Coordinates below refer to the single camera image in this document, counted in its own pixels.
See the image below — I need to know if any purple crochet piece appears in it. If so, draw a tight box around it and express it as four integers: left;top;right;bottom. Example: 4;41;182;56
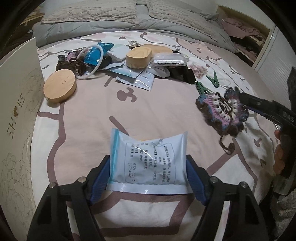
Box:
196;87;249;155

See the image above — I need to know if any light green clothespin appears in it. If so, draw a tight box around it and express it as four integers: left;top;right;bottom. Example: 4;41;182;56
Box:
206;71;219;88

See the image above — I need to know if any dark green clothespin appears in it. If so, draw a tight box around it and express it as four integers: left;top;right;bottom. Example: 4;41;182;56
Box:
195;81;211;95

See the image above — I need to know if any black small box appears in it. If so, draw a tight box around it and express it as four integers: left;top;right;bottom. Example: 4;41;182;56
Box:
168;66;196;84

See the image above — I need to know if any white blue medicine pouch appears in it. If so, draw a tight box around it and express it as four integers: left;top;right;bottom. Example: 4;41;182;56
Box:
107;128;193;195

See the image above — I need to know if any person's right hand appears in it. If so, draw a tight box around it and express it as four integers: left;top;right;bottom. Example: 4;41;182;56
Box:
273;143;285;174

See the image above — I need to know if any white louvered door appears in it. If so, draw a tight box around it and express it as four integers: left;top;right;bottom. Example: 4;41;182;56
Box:
252;26;295;108

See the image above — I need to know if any bag of pink bits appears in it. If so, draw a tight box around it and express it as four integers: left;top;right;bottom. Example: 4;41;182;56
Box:
189;65;208;79

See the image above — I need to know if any pink clothes pile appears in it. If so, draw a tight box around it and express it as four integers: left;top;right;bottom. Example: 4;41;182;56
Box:
221;18;270;41

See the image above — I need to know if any clear plastic pill case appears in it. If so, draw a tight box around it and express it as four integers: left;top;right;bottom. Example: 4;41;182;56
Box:
152;53;187;67

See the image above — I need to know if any oval wooden box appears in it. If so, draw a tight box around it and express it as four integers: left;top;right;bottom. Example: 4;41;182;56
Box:
126;46;152;69
143;44;173;56

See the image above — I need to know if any clear zip pouch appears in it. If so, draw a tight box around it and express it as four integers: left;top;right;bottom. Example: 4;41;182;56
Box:
113;68;154;91

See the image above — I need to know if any right beige quilted pillow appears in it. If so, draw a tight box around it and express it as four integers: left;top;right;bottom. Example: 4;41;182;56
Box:
146;1;223;42

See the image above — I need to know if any beige quilted pillow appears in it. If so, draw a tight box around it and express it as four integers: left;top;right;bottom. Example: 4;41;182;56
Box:
42;0;138;24
146;1;223;42

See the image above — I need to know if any round wooden lid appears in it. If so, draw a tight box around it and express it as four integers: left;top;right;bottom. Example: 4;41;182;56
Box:
43;69;77;103

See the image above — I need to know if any white cardboard shoe box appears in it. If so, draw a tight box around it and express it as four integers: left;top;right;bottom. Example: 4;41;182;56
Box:
1;39;44;240

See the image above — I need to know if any dark brown crochet bundle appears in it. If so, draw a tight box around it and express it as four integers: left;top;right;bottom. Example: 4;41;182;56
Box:
55;50;89;76

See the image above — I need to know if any white square compact case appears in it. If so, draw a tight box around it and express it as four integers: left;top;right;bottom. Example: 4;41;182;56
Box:
107;45;130;62

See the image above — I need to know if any blue foil packet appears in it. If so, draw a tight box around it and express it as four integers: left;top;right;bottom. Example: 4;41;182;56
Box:
84;43;114;66

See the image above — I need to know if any left beige quilted pillow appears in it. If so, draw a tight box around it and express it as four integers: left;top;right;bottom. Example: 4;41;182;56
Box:
42;0;138;24

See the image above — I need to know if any grey folded duvet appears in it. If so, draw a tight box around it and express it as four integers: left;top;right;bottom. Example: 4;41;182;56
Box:
32;13;237;53

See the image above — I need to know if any wooden shelf unit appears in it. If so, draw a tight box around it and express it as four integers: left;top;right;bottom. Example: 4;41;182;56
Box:
21;8;45;25

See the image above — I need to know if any white silicone ring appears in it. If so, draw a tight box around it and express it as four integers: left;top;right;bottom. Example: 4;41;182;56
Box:
75;44;105;80

